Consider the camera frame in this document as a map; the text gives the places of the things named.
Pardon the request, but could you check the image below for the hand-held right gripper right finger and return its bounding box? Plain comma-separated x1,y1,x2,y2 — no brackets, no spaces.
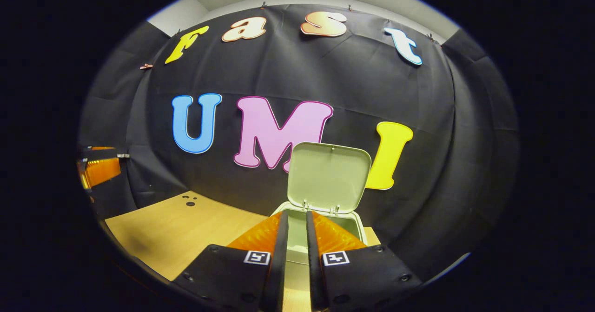
305,211,423,312

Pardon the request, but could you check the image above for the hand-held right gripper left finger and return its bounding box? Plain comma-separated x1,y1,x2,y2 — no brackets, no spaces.
172,211,290,312

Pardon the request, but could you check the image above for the pale green desktop garbage bin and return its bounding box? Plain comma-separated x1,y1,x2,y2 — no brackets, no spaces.
271,141,372,264

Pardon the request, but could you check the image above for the light wooden desktop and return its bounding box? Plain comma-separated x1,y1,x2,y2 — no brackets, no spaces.
103,190,382,312

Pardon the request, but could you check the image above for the black backdrop cloth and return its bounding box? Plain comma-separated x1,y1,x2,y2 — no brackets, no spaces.
78,3,520,280

